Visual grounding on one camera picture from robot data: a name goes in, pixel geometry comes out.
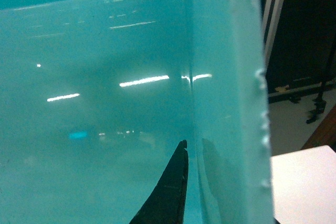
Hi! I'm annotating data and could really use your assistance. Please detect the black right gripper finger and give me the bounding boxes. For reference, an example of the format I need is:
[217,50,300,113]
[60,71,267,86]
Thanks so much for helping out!
[130,140,188,224]

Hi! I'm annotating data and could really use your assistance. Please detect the teal plastic bin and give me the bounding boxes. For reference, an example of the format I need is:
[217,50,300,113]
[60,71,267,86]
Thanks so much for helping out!
[1,0,274,223]

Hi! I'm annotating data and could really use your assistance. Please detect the white folding table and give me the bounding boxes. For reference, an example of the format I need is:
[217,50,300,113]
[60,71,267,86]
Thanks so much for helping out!
[271,145,335,223]

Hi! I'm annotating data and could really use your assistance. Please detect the black stand with clamp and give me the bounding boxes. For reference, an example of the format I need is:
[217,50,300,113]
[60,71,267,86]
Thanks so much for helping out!
[306,40,335,124]

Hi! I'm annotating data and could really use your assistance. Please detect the black UBTECH flight case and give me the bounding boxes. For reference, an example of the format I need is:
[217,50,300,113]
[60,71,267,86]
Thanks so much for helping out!
[261,0,335,102]

